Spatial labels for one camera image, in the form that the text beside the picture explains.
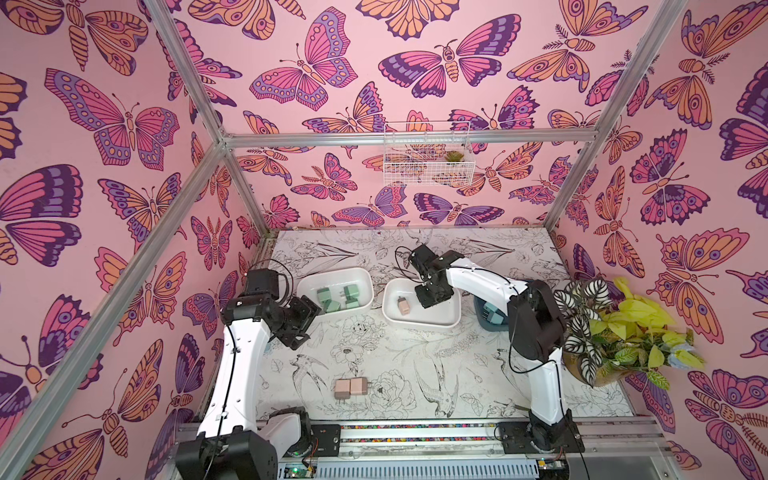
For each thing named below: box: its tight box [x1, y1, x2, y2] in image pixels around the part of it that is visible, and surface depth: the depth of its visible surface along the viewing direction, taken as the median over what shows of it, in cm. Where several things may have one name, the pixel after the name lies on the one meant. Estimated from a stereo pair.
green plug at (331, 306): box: [324, 299, 341, 313], surface depth 99 cm
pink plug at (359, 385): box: [350, 377, 372, 395], surface depth 83 cm
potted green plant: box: [554, 277, 706, 389], surface depth 70 cm
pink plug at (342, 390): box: [334, 379, 351, 404], surface depth 81 cm
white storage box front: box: [297, 268, 375, 319], surface depth 104 cm
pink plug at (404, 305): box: [397, 296, 411, 316], surface depth 97 cm
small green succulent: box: [444, 150, 464, 162], surface depth 94 cm
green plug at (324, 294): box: [317, 287, 331, 301], surface depth 103 cm
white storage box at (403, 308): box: [381, 278, 463, 329], surface depth 97 cm
